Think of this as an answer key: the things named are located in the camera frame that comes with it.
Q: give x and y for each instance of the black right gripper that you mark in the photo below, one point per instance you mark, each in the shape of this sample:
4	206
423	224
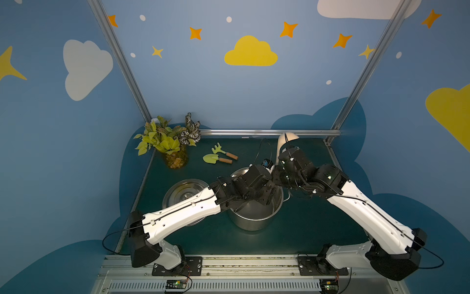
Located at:
288	156

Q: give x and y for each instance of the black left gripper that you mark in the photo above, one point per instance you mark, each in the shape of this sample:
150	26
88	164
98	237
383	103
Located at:
265	187

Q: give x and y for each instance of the beige plastic ladle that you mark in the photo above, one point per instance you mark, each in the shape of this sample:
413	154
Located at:
282	140

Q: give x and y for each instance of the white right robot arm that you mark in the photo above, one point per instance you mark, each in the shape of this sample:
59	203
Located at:
392	249

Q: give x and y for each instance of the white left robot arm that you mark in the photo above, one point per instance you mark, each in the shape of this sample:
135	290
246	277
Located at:
147	232

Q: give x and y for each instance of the green toy trowel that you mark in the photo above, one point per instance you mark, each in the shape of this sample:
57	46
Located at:
214	158

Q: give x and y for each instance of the green toy rake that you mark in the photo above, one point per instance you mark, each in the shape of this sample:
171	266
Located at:
218	149

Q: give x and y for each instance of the stainless steel pot lid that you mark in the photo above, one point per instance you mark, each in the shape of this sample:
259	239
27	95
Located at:
183	190

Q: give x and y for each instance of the artificial green potted plant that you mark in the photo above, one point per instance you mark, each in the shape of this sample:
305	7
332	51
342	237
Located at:
170	142

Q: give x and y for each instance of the right small circuit board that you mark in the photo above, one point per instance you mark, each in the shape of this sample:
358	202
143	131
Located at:
329	286

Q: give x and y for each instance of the small circuit board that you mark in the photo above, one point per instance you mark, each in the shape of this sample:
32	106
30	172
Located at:
329	286
175	285

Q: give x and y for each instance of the left small circuit board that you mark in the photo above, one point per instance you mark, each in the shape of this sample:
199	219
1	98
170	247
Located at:
175	285

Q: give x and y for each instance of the aluminium right frame rail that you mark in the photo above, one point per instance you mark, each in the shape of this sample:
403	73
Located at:
332	153

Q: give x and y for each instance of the aluminium frame rail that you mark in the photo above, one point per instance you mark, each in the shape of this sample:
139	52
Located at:
332	153
243	133

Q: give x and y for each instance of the aluminium back frame rail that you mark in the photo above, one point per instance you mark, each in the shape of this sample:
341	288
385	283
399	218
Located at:
243	133

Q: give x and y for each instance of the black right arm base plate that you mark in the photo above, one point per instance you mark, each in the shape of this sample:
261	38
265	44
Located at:
318	266

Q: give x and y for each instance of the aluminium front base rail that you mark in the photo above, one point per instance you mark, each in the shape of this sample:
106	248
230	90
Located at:
238	274

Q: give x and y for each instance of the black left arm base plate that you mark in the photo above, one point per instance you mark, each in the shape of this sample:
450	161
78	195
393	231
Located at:
192	266

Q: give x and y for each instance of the aluminium right frame post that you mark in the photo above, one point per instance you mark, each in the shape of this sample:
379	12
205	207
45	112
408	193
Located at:
386	38

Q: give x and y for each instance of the aluminium frame post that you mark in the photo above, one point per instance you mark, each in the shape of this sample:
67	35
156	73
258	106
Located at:
386	38
107	28

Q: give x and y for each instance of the aluminium left frame post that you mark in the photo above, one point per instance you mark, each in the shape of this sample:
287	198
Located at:
107	28

